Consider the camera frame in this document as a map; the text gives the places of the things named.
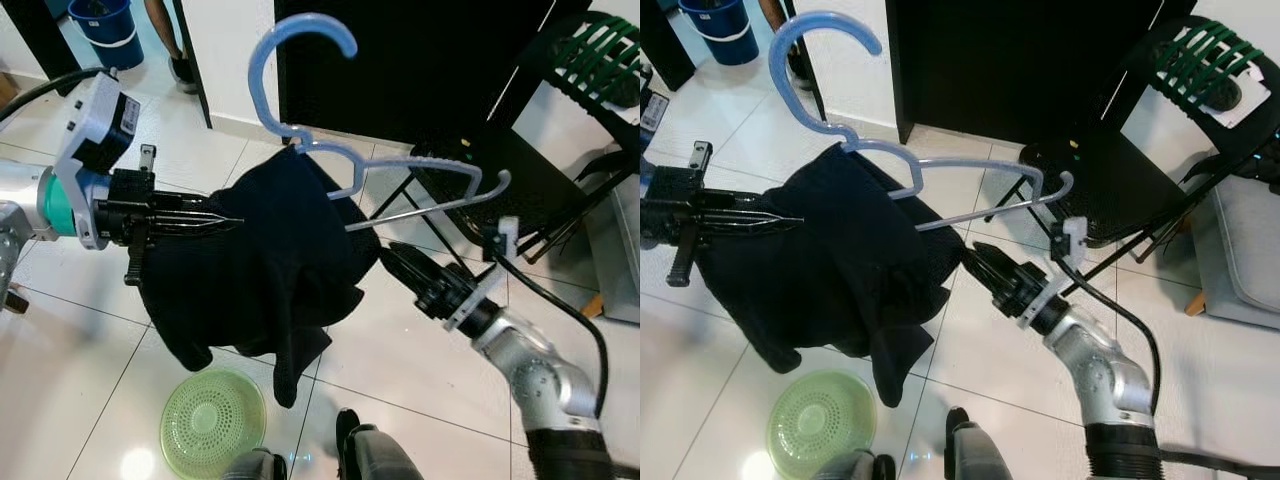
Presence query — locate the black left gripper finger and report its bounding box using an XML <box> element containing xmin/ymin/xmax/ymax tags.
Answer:
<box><xmin>708</xmin><ymin>222</ymin><xmax>801</xmax><ymax>241</ymax></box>
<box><xmin>158</xmin><ymin>222</ymin><xmax>241</xmax><ymax>241</ymax></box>
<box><xmin>705</xmin><ymin>198</ymin><xmax>804</xmax><ymax>221</ymax></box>
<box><xmin>155</xmin><ymin>198</ymin><xmax>244</xmax><ymax>221</ymax></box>

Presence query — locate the black cabinet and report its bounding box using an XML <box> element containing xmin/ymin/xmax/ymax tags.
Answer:
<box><xmin>275</xmin><ymin>0</ymin><xmax>558</xmax><ymax>149</ymax></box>
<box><xmin>885</xmin><ymin>0</ymin><xmax>1173</xmax><ymax>149</ymax></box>

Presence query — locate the grey robot left leg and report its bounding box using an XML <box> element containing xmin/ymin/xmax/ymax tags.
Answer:
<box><xmin>815</xmin><ymin>450</ymin><xmax>898</xmax><ymax>480</ymax></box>
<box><xmin>222</xmin><ymin>448</ymin><xmax>291</xmax><ymax>480</ymax></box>

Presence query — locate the dark navy shirt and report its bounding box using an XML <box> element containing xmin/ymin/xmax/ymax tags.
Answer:
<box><xmin>140</xmin><ymin>148</ymin><xmax>383</xmax><ymax>409</ymax></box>
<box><xmin>695</xmin><ymin>145</ymin><xmax>968</xmax><ymax>409</ymax></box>

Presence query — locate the grey cushioned seat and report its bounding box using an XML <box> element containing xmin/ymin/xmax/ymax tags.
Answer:
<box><xmin>583</xmin><ymin>175</ymin><xmax>641</xmax><ymax>326</ymax></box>
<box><xmin>1188</xmin><ymin>172</ymin><xmax>1280</xmax><ymax>333</ymax></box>

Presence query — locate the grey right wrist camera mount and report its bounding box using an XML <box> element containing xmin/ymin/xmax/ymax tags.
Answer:
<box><xmin>1018</xmin><ymin>215</ymin><xmax>1089</xmax><ymax>331</ymax></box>
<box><xmin>443</xmin><ymin>215</ymin><xmax>521</xmax><ymax>333</ymax></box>

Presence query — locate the green perforated laundry basket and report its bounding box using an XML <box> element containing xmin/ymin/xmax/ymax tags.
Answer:
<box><xmin>160</xmin><ymin>368</ymin><xmax>269</xmax><ymax>480</ymax></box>
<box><xmin>766</xmin><ymin>370</ymin><xmax>881</xmax><ymax>480</ymax></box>

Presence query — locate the green strapped black item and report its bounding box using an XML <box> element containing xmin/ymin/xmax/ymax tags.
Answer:
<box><xmin>548</xmin><ymin>12</ymin><xmax>641</xmax><ymax>109</ymax></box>
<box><xmin>1150</xmin><ymin>20</ymin><xmax>1263</xmax><ymax>113</ymax></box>

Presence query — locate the blue bucket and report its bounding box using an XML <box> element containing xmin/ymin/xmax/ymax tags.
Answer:
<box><xmin>678</xmin><ymin>0</ymin><xmax>763</xmax><ymax>66</ymax></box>
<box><xmin>68</xmin><ymin>0</ymin><xmax>136</xmax><ymax>71</ymax></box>

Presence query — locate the person leg with shoe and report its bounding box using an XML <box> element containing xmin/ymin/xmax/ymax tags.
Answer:
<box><xmin>758</xmin><ymin>0</ymin><xmax>816</xmax><ymax>93</ymax></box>
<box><xmin>145</xmin><ymin>0</ymin><xmax>203</xmax><ymax>96</ymax></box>

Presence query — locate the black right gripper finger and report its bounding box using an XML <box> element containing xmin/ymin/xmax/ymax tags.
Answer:
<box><xmin>968</xmin><ymin>241</ymin><xmax>1026</xmax><ymax>291</ymax></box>
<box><xmin>383</xmin><ymin>241</ymin><xmax>443</xmax><ymax>294</ymax></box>
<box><xmin>965</xmin><ymin>243</ymin><xmax>1013</xmax><ymax>293</ymax></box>
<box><xmin>380</xmin><ymin>243</ymin><xmax>431</xmax><ymax>296</ymax></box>

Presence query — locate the grey robot leg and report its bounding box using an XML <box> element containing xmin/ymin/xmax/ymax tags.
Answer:
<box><xmin>815</xmin><ymin>450</ymin><xmax>898</xmax><ymax>480</ymax></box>
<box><xmin>222</xmin><ymin>448</ymin><xmax>291</xmax><ymax>480</ymax></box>
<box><xmin>945</xmin><ymin>405</ymin><xmax>1018</xmax><ymax>480</ymax></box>
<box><xmin>338</xmin><ymin>408</ymin><xmax>428</xmax><ymax>480</ymax></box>

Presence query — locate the grey robot right leg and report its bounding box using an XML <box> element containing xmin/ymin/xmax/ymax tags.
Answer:
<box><xmin>945</xmin><ymin>405</ymin><xmax>1018</xmax><ymax>480</ymax></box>
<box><xmin>338</xmin><ymin>408</ymin><xmax>428</xmax><ymax>480</ymax></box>

